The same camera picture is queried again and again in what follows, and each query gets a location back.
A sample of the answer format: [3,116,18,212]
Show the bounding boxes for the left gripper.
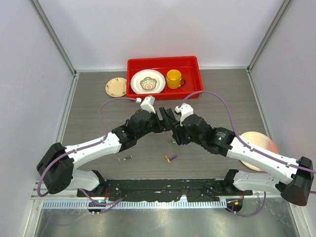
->
[136,108,176,140]

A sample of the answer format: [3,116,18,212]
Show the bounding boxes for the orange battery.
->
[165,155,171,163]

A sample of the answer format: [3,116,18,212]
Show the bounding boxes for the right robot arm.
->
[172,114,314,206]

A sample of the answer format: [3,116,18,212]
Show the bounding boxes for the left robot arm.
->
[37,107,177,197]

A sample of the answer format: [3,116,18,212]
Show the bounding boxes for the yellow mug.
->
[166,69,186,89]

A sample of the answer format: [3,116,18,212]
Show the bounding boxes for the red plastic bin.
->
[126,56,203,100]

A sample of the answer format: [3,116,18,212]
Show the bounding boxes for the small patterned bowl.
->
[140,77,157,90]

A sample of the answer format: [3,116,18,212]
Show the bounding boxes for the white plate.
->
[130,69,166,94]

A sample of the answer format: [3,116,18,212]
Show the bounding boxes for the beige floral saucer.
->
[105,77,127,98]

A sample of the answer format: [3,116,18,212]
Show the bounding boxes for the pink plate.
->
[239,131,279,172]

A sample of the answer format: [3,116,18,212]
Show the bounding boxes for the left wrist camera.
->
[136,95,156,114]

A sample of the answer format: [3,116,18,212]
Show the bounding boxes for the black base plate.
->
[87,179,253,202]

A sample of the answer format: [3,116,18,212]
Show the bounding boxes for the perforated cable duct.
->
[42,198,227,210]

